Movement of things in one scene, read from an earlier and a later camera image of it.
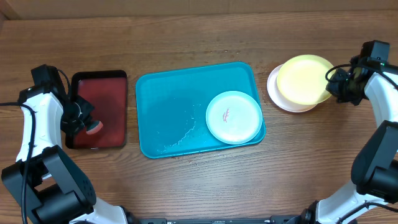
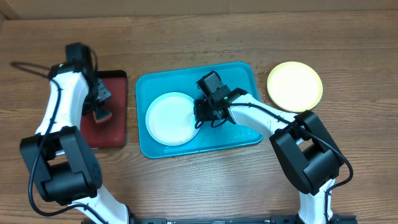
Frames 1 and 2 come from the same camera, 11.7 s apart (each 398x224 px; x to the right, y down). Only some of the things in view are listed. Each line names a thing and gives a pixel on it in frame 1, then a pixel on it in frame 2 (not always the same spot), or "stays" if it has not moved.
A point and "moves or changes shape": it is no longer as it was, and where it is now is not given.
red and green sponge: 94,127 to 100,115
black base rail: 283,219 stays
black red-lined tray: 106,90 stays
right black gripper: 333,88 to 205,116
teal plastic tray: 172,106 stays
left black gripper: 70,127 to 104,94
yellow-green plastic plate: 302,79 moves or changes shape
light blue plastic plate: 234,117 moves or changes shape
